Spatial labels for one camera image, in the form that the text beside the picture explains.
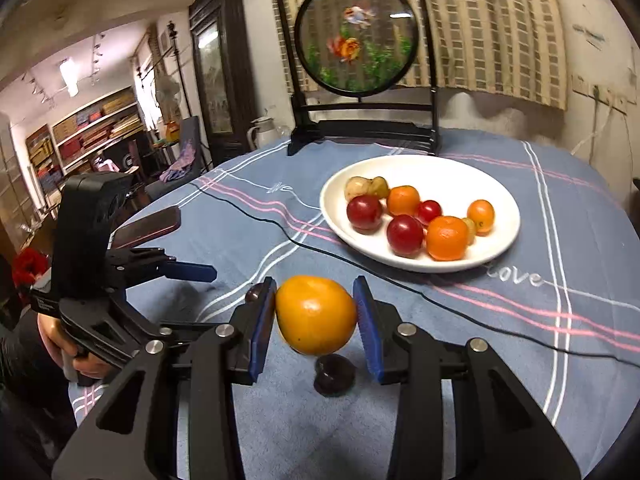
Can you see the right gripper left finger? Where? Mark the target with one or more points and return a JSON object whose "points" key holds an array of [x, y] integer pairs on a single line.
{"points": [[132, 431]]}

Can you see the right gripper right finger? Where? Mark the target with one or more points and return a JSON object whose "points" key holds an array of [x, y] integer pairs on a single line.
{"points": [[500, 431]]}

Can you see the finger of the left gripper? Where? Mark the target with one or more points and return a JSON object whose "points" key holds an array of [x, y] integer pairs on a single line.
{"points": [[179, 334], [128, 267]]}

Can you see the yellow orange tomato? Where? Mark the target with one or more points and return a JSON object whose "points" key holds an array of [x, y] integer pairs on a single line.
{"points": [[316, 316]]}

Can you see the dark purple grape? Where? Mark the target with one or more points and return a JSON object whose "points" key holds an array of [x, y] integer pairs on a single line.
{"points": [[254, 292], [335, 375]]}

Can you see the large orange mandarin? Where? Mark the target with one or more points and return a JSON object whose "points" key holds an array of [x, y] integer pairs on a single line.
{"points": [[447, 238]]}

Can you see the small orange kumquat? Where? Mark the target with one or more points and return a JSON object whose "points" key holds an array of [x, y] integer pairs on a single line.
{"points": [[483, 215]]}

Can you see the large dark red plum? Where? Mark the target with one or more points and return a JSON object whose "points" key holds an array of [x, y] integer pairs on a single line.
{"points": [[364, 212]]}

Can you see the red cherry tomato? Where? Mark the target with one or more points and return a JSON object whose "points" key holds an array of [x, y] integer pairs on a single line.
{"points": [[427, 211]]}

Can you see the pale speckled passion fruit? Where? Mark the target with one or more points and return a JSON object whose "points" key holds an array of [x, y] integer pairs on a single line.
{"points": [[356, 186]]}

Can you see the person left hand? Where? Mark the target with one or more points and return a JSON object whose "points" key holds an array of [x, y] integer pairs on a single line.
{"points": [[60, 346]]}

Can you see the dark red smartphone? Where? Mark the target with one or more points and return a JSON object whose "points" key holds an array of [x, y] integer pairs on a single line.
{"points": [[148, 228]]}

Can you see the blue striped tablecloth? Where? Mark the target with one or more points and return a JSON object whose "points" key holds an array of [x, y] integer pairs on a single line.
{"points": [[561, 307]]}

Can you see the white kettle jug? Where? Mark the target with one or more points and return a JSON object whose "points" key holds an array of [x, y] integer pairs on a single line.
{"points": [[264, 131]]}

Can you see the dark framed painting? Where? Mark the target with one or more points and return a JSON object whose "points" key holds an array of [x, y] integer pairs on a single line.
{"points": [[224, 76]]}

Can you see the white oval plate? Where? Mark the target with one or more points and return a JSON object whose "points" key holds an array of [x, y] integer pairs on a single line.
{"points": [[453, 185]]}

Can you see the round goldfish screen ornament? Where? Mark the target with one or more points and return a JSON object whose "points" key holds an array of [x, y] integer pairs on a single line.
{"points": [[361, 69]]}

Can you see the beige checked curtain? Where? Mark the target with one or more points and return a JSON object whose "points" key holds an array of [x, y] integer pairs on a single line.
{"points": [[510, 47]]}

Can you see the wall bookshelf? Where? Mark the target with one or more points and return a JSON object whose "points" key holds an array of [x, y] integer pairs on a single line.
{"points": [[75, 141]]}

